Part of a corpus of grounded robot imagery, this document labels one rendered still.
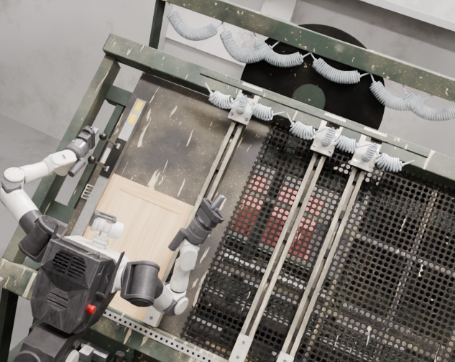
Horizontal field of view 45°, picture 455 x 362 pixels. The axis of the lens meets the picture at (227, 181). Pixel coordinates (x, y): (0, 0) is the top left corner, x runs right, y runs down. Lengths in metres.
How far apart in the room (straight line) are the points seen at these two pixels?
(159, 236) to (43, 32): 4.06
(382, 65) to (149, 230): 1.42
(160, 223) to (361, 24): 3.42
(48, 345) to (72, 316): 0.14
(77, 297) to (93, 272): 0.11
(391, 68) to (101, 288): 1.78
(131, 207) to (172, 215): 0.20
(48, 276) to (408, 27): 4.21
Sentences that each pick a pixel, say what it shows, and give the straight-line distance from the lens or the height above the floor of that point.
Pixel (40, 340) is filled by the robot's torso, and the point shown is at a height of 1.08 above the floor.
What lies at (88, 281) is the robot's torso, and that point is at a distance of 1.97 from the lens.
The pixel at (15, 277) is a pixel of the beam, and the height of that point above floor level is 0.86.
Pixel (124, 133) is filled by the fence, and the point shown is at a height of 1.53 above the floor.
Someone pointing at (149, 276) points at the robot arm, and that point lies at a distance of 2.06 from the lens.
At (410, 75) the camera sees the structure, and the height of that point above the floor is 2.16.
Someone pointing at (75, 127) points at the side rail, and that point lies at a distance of 2.80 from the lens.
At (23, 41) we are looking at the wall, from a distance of 6.49.
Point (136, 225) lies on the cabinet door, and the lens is 2.63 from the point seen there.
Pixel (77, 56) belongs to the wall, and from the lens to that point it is 6.11.
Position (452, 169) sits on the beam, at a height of 1.88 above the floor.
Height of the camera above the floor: 2.51
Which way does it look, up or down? 23 degrees down
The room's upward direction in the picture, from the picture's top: 18 degrees clockwise
